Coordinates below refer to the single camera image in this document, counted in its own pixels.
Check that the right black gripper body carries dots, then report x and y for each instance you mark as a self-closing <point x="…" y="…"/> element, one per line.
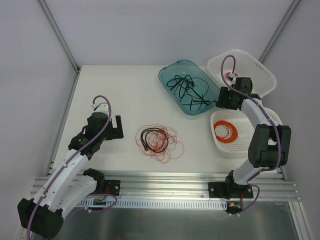
<point x="222" y="97"/>

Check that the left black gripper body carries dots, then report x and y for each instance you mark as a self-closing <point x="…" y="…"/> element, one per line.
<point x="116" y="128"/>

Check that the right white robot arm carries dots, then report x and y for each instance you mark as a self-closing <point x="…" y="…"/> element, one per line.
<point x="268" y="148"/>

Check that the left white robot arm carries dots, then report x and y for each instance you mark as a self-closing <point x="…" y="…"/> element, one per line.
<point x="45" y="212"/>

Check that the white perforated plastic basket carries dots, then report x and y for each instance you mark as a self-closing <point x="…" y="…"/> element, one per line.
<point x="232" y="132"/>

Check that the teal transparent plastic tray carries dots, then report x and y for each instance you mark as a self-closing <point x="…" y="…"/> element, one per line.
<point x="189" y="86"/>

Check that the white solid plastic basket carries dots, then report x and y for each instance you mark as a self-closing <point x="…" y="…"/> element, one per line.
<point x="245" y="65"/>

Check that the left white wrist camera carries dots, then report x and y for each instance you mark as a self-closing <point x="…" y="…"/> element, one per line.
<point x="102" y="107"/>

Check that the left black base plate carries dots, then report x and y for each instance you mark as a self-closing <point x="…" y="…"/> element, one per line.
<point x="112" y="187"/>

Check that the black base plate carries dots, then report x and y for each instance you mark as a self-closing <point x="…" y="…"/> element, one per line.
<point x="112" y="187"/>
<point x="229" y="191"/>

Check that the white slotted cable duct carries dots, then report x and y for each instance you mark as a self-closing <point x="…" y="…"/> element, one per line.
<point x="176" y="204"/>

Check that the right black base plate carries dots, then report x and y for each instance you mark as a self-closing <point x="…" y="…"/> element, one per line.
<point x="229" y="191"/>

